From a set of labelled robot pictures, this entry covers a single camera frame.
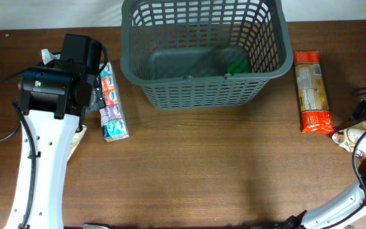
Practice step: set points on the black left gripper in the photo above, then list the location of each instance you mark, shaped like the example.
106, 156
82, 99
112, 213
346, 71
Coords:
100, 97

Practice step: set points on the white brown snack bag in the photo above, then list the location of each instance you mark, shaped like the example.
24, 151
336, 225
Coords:
348, 137

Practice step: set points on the grey plastic lattice basket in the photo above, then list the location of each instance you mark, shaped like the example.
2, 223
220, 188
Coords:
177, 52

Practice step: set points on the green lidded small jar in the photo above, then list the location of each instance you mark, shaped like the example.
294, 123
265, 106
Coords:
237, 67

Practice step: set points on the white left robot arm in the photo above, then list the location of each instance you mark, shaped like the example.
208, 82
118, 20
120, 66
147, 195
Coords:
53, 101

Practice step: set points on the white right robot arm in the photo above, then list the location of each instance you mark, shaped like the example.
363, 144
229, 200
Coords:
350, 204

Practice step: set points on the orange spaghetti pasta packet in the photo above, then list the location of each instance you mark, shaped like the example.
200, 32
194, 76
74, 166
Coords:
315, 114

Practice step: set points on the colourful Kleenex tissue multipack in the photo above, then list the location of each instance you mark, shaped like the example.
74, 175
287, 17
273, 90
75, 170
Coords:
112, 116

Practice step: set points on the beige brown snack pouch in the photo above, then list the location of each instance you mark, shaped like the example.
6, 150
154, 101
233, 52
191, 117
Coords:
79, 134

